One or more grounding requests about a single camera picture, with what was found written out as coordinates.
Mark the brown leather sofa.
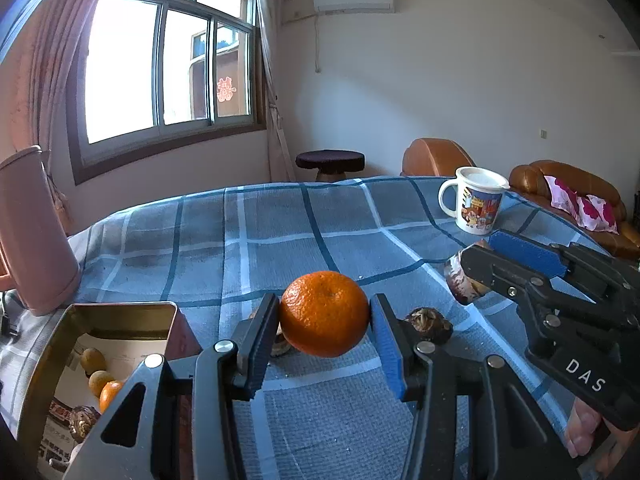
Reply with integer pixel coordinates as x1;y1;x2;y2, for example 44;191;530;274
509;160;640;261

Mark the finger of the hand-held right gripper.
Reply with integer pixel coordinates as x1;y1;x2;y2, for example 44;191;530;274
489;229;640;311
460;246;598;346

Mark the dark round stool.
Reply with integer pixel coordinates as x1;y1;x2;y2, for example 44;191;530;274
295;149;366;183

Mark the blue plaid tablecloth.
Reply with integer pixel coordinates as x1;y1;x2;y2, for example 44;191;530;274
0;176;613;480

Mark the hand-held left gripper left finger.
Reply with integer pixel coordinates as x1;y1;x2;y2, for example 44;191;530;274
62;292;281;480

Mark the brown leather armchair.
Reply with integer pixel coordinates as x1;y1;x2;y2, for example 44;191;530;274
401;137;473;178

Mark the red tin box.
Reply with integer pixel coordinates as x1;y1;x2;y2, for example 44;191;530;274
17;301;203;480

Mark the white air conditioner pipe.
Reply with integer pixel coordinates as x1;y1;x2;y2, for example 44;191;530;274
280;10;322;75

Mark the brown kiwi fruit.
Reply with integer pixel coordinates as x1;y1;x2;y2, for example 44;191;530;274
88;370;118;397
80;347;107;374

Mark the pink plastic pitcher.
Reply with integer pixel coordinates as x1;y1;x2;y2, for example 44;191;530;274
0;145;81;317

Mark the large orange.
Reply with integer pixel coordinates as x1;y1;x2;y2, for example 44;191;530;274
279;270;371;358

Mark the white printed mug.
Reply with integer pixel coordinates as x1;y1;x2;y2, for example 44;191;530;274
438;166;511;236

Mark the pink floral cloth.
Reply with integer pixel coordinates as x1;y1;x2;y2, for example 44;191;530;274
542;175;620;234

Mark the person's right hand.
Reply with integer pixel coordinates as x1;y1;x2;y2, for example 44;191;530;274
565;395;607;461

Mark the window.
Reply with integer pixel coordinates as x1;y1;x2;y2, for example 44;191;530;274
67;0;273;186

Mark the pink curtain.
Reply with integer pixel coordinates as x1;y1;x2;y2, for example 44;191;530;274
0;0;118;241
252;0;296;183

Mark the dark water chestnut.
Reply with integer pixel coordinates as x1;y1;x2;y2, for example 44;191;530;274
404;307;454;346
68;405;102;443

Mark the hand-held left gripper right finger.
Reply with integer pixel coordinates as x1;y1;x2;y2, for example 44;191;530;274
369;292;583;480

